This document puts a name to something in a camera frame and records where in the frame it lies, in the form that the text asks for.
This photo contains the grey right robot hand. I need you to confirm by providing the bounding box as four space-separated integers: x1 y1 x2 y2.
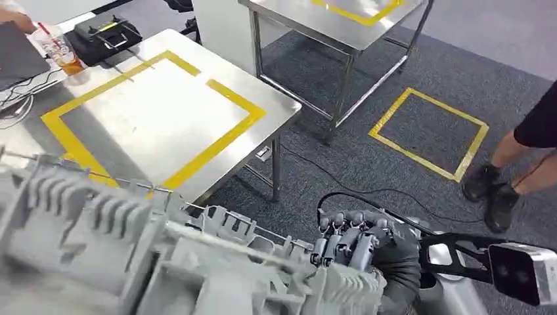
309 209 422 315

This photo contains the silver plastic wheel hubcap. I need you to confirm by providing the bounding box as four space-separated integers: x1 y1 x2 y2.
0 145 388 315

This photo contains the person's black shoe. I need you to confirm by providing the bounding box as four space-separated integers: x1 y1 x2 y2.
483 182 522 235
461 163 502 203

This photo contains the person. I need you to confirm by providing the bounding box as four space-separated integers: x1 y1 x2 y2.
461 80 557 235

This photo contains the steel table with yellow tape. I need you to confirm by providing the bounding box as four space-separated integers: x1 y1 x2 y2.
0 28 303 206
238 0 436 145

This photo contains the white panel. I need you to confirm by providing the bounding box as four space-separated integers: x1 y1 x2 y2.
191 0 263 75

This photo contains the black equipment case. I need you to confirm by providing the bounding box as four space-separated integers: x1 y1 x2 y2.
64 15 144 68

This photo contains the plastic drink cup with straw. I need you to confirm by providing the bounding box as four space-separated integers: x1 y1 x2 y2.
31 22 86 77

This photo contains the dark grey laptop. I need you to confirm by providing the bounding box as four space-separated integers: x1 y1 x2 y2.
0 20 51 91

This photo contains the person's hand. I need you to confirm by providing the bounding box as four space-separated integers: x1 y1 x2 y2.
0 7 38 35

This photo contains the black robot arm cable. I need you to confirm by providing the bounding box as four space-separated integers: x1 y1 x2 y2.
317 192 437 238

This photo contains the black floor cable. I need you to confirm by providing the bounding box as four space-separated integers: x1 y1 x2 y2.
280 143 485 225

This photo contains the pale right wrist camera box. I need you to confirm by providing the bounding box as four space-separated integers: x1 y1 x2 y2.
487 242 557 307

